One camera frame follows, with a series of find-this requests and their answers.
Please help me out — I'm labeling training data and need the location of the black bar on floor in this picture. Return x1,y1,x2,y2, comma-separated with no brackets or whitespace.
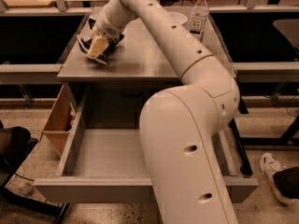
229,119,253,176

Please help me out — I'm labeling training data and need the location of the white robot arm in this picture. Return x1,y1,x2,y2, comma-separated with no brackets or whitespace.
89,0,240,224

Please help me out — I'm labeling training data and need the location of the black chair at left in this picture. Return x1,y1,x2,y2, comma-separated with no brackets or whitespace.
0,126,69,224

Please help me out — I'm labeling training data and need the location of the dark trouser leg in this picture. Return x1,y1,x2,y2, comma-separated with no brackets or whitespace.
273,167,299,199

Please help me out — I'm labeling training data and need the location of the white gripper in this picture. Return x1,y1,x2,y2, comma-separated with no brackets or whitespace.
87,14,125,60

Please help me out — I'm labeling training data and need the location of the clear plastic water bottle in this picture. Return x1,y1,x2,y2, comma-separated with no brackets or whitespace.
189,0,209,42

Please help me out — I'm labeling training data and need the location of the brown cardboard box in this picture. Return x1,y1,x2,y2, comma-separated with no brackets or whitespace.
42,85,76,156

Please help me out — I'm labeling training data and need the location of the white sneaker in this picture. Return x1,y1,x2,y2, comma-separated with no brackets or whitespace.
260,153,299,205

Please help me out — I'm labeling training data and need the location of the white ceramic bowl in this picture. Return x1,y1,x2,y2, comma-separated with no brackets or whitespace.
170,12,188,25

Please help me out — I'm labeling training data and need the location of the grey open top drawer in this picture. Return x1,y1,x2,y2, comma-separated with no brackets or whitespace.
35,86,258,203

